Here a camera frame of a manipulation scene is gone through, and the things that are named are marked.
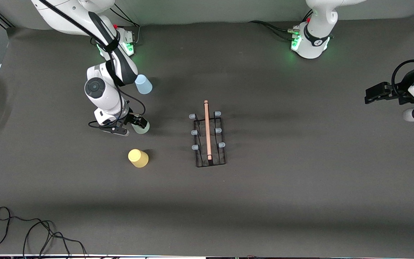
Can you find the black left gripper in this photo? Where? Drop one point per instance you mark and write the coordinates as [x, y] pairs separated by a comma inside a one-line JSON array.
[[403, 89]]

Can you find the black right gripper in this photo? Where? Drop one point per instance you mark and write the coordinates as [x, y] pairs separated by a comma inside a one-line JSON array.
[[132, 118]]

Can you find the pale green plastic cup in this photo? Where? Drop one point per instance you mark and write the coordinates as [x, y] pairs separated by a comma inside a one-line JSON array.
[[143, 130]]

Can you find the light blue plastic cup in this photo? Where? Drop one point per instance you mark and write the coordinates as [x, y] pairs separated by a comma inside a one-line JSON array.
[[145, 87]]

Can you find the yellow plastic cup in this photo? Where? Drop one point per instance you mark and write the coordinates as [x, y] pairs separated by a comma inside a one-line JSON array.
[[138, 159]]

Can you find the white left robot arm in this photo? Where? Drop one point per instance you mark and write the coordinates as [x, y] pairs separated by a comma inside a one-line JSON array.
[[314, 39]]

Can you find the dark grey table mat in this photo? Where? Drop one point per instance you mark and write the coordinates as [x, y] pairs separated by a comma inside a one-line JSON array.
[[264, 198]]

